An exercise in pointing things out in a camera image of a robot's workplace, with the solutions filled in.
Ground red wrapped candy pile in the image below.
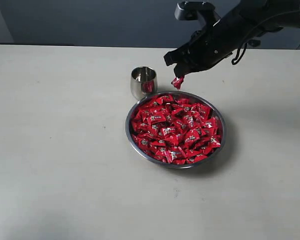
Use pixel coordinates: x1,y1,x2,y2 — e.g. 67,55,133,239
130,93,223,165

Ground stainless steel cup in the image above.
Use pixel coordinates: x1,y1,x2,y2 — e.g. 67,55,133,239
130,66,158,100

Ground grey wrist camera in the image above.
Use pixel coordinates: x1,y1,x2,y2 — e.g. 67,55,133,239
174,1,221,26

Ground round stainless steel plate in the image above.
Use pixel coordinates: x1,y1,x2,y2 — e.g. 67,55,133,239
125,90,228,170

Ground black cable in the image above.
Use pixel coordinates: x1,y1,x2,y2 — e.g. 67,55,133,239
231,9,300,66

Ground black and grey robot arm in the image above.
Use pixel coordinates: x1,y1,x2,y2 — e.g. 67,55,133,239
164,0,300,78

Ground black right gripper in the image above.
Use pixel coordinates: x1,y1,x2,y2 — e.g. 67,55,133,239
163,18,250,77

